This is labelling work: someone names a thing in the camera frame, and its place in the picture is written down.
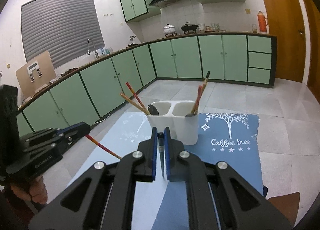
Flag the black plastic spoon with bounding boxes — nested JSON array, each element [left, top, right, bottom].
[[148, 104, 159, 116]]

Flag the metal spoon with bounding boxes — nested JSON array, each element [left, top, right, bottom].
[[157, 132, 164, 177]]

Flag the wooden chopstick orange red end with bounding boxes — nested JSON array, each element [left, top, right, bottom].
[[194, 83, 207, 115], [191, 85, 202, 115]]

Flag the black chopstick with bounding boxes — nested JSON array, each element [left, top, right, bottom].
[[204, 70, 210, 84]]

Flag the green lower kitchen cabinets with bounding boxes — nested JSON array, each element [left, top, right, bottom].
[[17, 33, 277, 135]]

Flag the left hand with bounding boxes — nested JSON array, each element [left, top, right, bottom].
[[10, 175, 48, 205]]

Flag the light blue table mat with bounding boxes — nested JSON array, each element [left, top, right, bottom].
[[67, 111, 176, 230]]

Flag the dark blue table mat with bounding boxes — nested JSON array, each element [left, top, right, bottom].
[[153, 113, 264, 229]]

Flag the chrome sink faucet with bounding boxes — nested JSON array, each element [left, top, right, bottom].
[[86, 38, 100, 60]]

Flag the white plastic utensil holder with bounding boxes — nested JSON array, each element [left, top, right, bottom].
[[147, 100, 199, 145]]

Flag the grey window blind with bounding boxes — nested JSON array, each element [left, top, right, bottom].
[[21, 0, 105, 68]]

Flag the white cooking pot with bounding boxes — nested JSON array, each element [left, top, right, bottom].
[[163, 24, 177, 38]]

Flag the black wok on stove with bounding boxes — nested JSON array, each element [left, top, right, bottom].
[[181, 22, 198, 35]]

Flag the brown wooden door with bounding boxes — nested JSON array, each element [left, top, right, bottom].
[[304, 0, 319, 102], [264, 0, 306, 82]]

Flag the orange thermos flask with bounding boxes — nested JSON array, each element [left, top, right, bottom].
[[257, 10, 268, 33]]

